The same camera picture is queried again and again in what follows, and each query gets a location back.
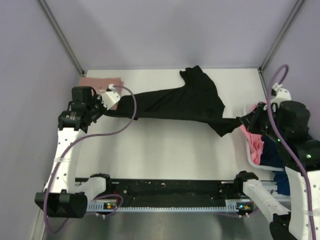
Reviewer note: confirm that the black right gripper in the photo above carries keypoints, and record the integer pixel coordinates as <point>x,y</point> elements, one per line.
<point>250,118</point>

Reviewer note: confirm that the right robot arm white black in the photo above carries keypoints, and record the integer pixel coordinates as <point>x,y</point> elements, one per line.
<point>302,165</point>

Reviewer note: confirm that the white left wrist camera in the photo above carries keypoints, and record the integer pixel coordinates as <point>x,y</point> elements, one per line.
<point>110,97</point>

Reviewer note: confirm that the aluminium corner post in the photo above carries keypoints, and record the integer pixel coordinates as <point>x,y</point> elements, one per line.
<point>61,36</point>
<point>289,21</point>

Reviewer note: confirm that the black t shirt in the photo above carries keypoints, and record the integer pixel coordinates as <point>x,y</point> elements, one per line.
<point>197,100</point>

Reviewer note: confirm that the pink crumpled t shirt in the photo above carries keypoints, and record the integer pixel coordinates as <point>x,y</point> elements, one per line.
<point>256,144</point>

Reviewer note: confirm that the left aluminium corner post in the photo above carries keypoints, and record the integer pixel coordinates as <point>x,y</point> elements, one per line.
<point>61,36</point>

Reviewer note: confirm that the white plastic laundry basket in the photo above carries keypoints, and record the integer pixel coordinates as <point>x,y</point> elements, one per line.
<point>246,110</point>

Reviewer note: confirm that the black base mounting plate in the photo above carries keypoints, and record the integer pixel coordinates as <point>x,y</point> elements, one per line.
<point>159,193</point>

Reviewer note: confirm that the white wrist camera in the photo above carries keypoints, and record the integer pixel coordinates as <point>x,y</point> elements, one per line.
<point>279,94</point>
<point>110,97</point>

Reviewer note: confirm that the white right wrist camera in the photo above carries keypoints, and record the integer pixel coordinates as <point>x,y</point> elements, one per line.
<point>279,94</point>

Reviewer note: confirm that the folded pink t shirt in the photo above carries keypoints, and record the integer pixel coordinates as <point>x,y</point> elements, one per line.
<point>100,85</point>

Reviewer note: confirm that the right aluminium corner post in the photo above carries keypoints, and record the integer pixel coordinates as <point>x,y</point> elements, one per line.
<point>289,21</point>

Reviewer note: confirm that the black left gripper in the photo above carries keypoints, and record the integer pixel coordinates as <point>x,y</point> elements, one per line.
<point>98,99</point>

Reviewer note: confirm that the dark blue crumpled t shirt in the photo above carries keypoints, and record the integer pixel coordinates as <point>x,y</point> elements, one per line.
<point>271,157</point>

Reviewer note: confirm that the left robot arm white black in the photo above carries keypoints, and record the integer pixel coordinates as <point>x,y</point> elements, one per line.
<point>61,197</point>

